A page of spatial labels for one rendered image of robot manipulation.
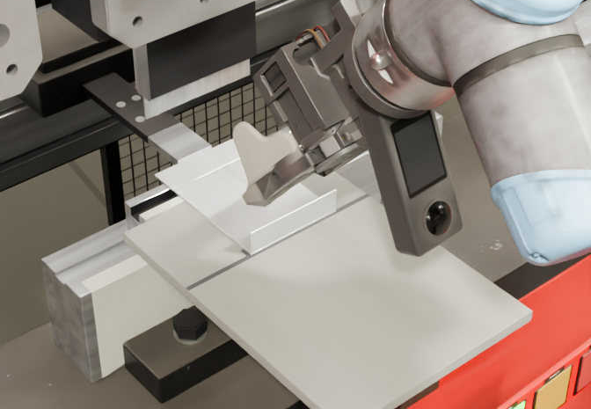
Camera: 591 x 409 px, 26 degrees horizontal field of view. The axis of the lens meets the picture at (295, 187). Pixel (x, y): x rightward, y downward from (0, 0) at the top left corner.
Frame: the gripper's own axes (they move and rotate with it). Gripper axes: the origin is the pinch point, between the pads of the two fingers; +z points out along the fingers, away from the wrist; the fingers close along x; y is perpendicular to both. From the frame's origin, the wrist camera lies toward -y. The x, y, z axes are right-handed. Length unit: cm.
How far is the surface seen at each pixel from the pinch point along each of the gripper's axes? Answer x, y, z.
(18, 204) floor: -39, 39, 168
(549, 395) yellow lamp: -17.2, -25.3, 8.3
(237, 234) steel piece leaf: 3.7, -1.0, 4.4
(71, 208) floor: -47, 33, 163
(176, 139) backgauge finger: 0.2, 9.2, 12.6
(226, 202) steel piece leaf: 2.0, 1.9, 6.7
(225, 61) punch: -0.7, 11.1, 0.5
